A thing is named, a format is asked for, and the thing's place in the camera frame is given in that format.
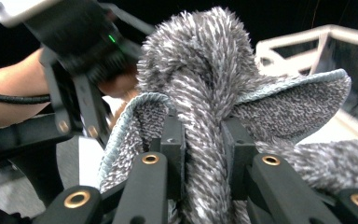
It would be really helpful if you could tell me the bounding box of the left hand-held gripper cable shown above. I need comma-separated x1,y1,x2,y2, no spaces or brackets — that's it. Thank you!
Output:
0,89,52,105

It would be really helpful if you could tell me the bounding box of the brown teddy bear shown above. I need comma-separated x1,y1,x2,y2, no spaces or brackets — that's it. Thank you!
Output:
107,88,138,130

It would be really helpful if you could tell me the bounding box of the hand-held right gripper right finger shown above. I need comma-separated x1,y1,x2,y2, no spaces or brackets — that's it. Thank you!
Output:
221,116,259,201

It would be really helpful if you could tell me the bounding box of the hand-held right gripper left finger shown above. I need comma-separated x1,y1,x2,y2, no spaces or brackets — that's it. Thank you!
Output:
150,114,186,201

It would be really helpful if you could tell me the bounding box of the transparent bag with beige trim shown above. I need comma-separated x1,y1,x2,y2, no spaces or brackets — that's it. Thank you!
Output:
255,23,358,139

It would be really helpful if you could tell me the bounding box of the white table sheet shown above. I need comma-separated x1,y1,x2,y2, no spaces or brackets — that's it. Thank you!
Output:
76,135,107,189

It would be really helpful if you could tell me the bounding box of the grey fluffy cloth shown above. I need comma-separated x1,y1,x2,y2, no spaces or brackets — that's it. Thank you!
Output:
97,6,358,224

